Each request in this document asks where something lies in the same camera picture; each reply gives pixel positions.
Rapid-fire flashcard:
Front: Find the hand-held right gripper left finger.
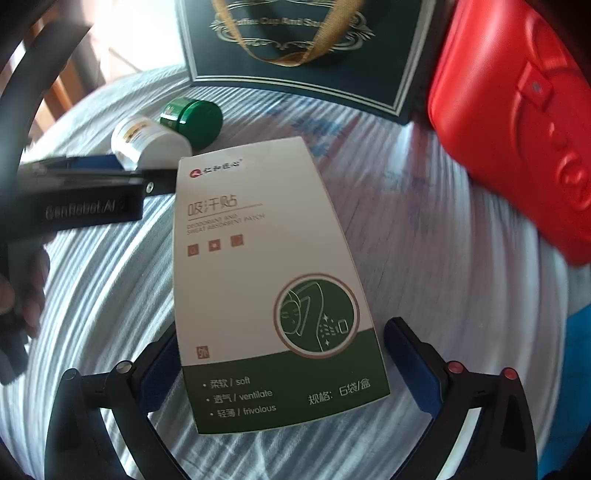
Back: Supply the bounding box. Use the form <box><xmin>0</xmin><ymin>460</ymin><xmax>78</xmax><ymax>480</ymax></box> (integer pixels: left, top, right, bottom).
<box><xmin>45</xmin><ymin>330</ymin><xmax>185</xmax><ymax>480</ymax></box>

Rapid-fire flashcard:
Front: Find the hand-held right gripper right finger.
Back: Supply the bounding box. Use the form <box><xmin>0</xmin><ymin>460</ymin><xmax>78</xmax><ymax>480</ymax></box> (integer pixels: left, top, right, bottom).
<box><xmin>384</xmin><ymin>316</ymin><xmax>539</xmax><ymax>480</ymax></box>

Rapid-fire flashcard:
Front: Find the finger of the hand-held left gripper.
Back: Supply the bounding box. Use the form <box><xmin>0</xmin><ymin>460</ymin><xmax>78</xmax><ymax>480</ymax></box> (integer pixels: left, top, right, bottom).
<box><xmin>21</xmin><ymin>154</ymin><xmax>123</xmax><ymax>175</ymax></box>
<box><xmin>18</xmin><ymin>169</ymin><xmax>179</xmax><ymax>195</ymax></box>

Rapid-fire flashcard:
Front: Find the white plastic bottle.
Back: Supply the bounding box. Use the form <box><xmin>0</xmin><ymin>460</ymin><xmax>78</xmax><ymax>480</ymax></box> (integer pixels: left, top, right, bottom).
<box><xmin>111</xmin><ymin>117</ymin><xmax>192</xmax><ymax>171</ymax></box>

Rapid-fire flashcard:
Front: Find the white and green box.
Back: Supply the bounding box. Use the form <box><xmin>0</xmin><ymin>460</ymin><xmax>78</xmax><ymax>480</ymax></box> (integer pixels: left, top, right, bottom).
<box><xmin>173</xmin><ymin>136</ymin><xmax>392</xmax><ymax>435</ymax></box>

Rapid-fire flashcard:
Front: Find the blue plastic crate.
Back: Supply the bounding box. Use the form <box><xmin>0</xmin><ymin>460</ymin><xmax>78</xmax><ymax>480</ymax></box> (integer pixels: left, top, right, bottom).
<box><xmin>567</xmin><ymin>302</ymin><xmax>591</xmax><ymax>365</ymax></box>

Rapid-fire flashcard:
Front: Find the person's left hand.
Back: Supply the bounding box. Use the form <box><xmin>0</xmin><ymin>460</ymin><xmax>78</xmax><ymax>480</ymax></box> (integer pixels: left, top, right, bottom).
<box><xmin>0</xmin><ymin>247</ymin><xmax>51</xmax><ymax>340</ymax></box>

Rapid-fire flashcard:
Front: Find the striped bed sheet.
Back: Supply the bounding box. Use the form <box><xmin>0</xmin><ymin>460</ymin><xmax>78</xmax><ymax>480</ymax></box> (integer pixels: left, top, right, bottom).
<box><xmin>0</xmin><ymin>65</ymin><xmax>591</xmax><ymax>480</ymax></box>

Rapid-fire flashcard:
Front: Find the black gift box gold ribbon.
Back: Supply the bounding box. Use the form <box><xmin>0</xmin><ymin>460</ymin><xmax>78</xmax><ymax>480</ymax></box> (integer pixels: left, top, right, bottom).
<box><xmin>178</xmin><ymin>0</ymin><xmax>419</xmax><ymax>126</ymax></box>

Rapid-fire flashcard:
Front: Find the red plastic suitcase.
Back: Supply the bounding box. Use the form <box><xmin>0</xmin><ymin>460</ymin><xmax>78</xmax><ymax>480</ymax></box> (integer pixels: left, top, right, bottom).
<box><xmin>427</xmin><ymin>0</ymin><xmax>591</xmax><ymax>267</ymax></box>

